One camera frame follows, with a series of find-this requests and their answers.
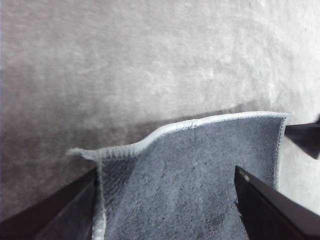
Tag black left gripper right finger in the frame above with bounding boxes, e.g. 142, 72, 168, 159
234, 164, 320, 240

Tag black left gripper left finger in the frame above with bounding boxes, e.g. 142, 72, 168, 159
0, 166, 99, 240

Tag purple towel with grey hem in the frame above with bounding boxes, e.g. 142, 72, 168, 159
66, 111, 293, 240

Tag grey table cloth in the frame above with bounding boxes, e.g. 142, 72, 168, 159
0, 0, 320, 240

